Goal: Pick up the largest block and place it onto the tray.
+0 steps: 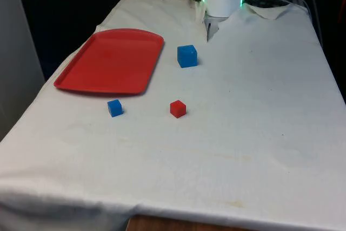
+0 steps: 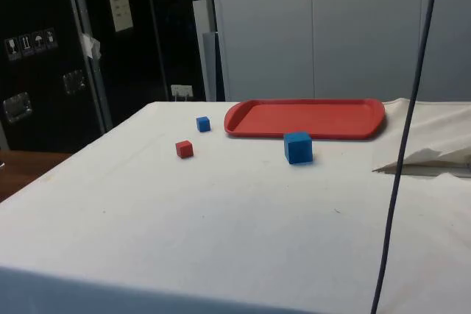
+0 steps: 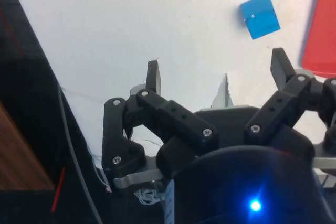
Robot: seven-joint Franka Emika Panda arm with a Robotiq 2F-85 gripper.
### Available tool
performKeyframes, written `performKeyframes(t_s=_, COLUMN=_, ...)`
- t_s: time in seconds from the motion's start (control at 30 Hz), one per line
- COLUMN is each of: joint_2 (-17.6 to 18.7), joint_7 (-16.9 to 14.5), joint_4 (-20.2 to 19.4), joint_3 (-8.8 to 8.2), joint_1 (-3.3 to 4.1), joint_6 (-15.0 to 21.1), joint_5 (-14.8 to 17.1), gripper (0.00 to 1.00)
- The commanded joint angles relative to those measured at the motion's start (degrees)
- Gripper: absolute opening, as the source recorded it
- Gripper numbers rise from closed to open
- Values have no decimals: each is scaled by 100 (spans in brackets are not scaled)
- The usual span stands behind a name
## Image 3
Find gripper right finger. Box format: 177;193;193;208
243;47;336;156

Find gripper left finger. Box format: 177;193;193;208
102;60;220;180

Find red tray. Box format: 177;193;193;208
301;0;336;77

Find large blue cube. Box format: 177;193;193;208
240;0;281;41

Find grey cable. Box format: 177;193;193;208
58;87;103;224

